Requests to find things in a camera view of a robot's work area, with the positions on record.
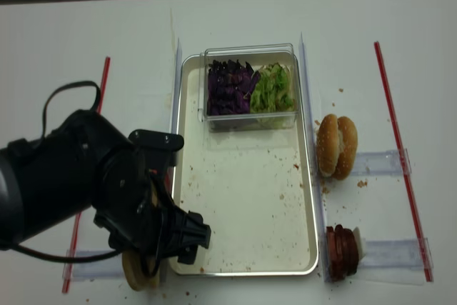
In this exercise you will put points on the right upper clear cross rail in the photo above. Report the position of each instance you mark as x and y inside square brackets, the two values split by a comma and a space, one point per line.
[382, 163]

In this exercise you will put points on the white pusher block by patties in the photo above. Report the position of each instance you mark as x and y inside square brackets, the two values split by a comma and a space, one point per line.
[360, 243]

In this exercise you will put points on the red strip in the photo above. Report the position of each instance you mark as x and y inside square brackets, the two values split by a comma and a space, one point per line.
[400, 148]
[74, 238]

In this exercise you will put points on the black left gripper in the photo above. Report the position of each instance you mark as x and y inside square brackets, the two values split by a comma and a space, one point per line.
[94, 164]

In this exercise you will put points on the clear plastic salad container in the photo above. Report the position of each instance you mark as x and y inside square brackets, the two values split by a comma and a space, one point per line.
[256, 56]

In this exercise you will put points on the right sesame bun right half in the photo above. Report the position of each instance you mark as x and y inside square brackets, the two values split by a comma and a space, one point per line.
[348, 136]

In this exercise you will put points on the green lettuce shreds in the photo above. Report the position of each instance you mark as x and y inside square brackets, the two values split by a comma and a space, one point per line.
[272, 92]

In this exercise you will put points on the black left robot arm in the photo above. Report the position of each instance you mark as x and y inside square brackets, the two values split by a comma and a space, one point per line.
[29, 202]

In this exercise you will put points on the white metal tray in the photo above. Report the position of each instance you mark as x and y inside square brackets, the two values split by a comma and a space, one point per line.
[253, 188]

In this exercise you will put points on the dark meat patty slices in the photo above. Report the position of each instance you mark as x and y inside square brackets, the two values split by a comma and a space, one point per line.
[343, 252]

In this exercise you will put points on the purple cabbage shreds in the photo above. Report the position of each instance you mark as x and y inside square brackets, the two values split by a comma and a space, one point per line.
[230, 84]

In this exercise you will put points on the left red strip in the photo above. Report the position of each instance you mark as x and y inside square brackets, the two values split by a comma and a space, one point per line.
[74, 238]

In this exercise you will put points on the right red strip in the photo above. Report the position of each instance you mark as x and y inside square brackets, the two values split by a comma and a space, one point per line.
[400, 148]

